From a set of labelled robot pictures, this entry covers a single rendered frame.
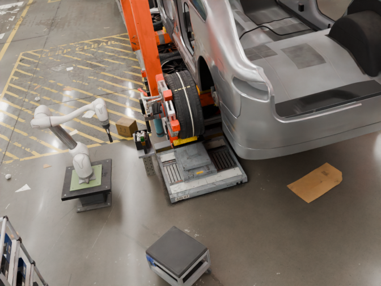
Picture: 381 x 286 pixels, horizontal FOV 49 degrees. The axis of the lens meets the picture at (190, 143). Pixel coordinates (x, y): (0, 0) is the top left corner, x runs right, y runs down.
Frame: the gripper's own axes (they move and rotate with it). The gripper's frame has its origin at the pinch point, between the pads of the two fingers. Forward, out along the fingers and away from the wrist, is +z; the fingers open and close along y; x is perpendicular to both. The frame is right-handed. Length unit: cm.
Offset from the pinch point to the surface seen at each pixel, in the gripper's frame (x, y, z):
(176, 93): 70, 23, -44
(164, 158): 50, -19, 61
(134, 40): 71, -228, 4
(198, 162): 79, 23, 45
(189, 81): 86, 15, -47
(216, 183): 90, 48, 60
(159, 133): 50, -5, 14
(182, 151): 70, -2, 46
